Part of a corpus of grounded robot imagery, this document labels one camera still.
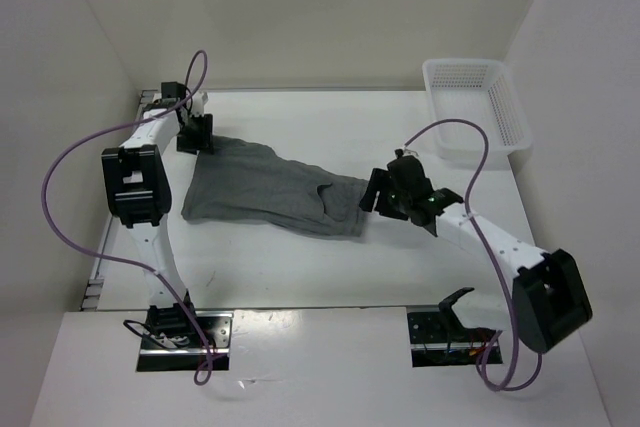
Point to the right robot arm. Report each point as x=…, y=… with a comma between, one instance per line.
x=548, y=297

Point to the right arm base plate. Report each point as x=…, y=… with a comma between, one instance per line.
x=434, y=344

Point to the white plastic basket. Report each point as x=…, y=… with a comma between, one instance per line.
x=480, y=91

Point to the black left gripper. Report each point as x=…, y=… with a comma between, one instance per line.
x=204, y=140

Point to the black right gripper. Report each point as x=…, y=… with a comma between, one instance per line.
x=380, y=181

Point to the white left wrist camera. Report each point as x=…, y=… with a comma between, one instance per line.
x=198, y=103

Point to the grey shorts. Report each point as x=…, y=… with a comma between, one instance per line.
x=246, y=181

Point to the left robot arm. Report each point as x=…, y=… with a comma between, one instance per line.
x=139, y=195

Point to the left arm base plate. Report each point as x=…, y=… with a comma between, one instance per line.
x=159, y=353

